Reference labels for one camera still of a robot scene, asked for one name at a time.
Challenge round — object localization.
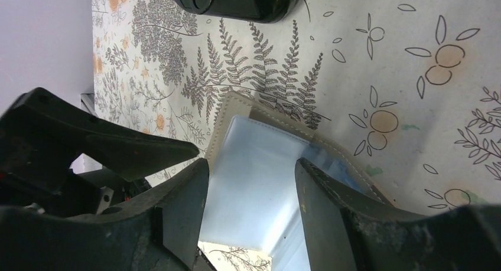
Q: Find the beige card holder wallet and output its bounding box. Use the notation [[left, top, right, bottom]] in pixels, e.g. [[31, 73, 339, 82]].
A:
[[199, 92, 388, 270]]

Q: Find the floral patterned table mat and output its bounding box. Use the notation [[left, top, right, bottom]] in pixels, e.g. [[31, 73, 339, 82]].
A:
[[90, 0, 501, 271]]

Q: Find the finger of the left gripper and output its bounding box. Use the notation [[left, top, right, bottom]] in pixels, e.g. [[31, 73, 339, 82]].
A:
[[1, 87, 199, 184]]

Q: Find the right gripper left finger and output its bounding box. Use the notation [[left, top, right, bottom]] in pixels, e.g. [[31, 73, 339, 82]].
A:
[[1, 158, 210, 270]]

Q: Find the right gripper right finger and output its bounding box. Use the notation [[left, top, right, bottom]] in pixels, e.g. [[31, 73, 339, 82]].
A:
[[295, 158, 500, 270]]

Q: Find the black poker chip case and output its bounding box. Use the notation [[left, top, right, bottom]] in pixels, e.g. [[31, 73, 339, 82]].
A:
[[174, 0, 299, 24]]

